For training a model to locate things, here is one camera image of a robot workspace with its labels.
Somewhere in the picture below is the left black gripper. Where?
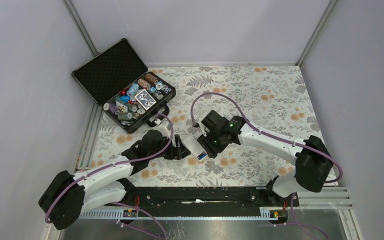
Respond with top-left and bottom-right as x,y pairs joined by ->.
148,134 -> 190,161

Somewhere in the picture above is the floral table mat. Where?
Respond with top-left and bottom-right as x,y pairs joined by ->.
89,65 -> 339,188

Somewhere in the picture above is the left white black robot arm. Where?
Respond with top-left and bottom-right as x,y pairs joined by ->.
38,130 -> 191,230

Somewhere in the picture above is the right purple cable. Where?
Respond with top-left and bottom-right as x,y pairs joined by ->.
190,92 -> 345,239

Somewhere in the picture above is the black poker chip case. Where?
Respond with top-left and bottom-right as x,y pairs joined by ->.
72,38 -> 176,134

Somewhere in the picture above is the purple cable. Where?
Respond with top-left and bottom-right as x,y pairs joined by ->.
44,112 -> 175,239
190,92 -> 345,239

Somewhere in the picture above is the white remote control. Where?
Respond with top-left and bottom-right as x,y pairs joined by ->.
183,135 -> 208,162

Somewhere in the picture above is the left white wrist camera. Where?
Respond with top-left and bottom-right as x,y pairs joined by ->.
156,120 -> 174,139

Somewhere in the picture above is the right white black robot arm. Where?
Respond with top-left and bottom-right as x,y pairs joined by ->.
195,110 -> 333,206

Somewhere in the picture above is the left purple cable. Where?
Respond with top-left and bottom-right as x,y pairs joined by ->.
44,112 -> 175,239

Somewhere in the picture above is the playing card deck box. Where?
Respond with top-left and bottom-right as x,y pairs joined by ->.
134,89 -> 157,110

